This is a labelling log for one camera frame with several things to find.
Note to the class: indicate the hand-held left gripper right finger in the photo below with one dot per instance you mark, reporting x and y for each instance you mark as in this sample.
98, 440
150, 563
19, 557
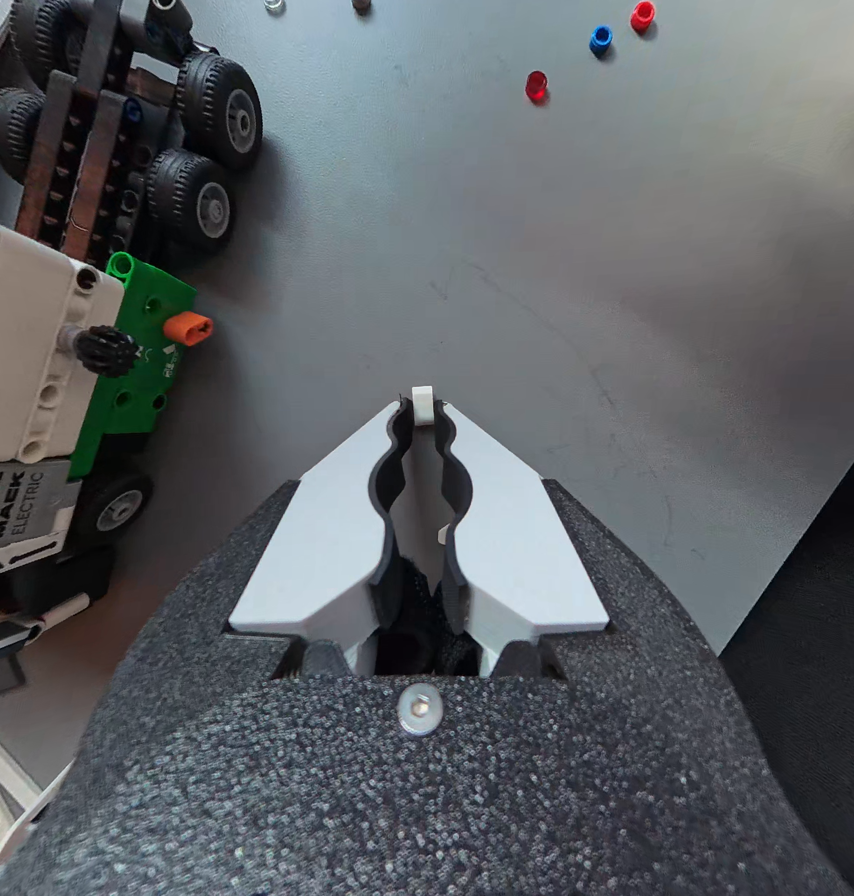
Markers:
525, 546

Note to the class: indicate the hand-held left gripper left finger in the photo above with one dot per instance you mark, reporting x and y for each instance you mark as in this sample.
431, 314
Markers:
308, 546

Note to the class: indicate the white curved lego piece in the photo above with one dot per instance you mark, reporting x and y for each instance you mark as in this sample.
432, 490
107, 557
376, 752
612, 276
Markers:
422, 406

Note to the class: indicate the translucent red round lego stud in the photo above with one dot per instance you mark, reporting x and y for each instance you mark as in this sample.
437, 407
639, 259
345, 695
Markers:
536, 85

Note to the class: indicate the white and green lego truck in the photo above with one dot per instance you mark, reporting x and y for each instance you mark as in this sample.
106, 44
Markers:
21, 336

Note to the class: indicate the white long lego beam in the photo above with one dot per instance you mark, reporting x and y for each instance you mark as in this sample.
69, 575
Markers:
7, 766

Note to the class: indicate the blue round lego stud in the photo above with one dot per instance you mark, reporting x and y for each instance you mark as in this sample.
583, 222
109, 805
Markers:
600, 40

